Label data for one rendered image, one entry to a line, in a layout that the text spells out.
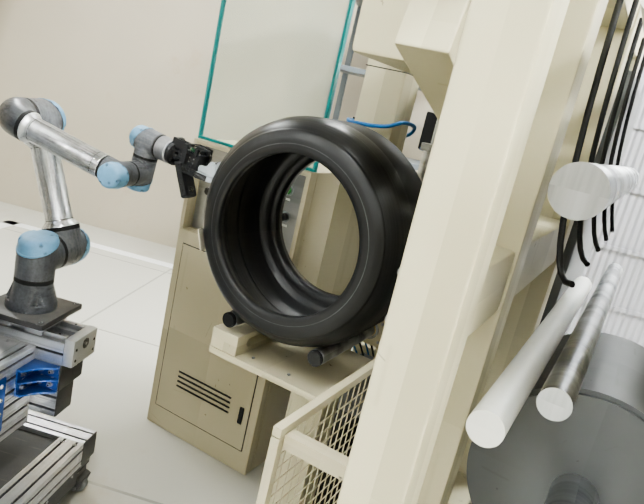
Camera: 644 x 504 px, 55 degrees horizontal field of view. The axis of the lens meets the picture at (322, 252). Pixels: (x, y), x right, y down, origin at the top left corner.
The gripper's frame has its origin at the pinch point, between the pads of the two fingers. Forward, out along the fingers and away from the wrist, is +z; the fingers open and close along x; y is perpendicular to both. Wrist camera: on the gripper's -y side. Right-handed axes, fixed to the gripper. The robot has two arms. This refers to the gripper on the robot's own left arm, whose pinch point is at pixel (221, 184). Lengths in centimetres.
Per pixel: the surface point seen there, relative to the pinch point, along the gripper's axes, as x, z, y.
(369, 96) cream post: 28, 22, 36
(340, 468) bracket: -57, 79, -17
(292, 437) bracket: -57, 69, -17
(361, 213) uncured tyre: -13, 49, 13
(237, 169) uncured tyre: -12.9, 12.5, 9.5
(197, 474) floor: 38, 1, -124
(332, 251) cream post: 28.0, 27.6, -12.0
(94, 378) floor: 58, -80, -134
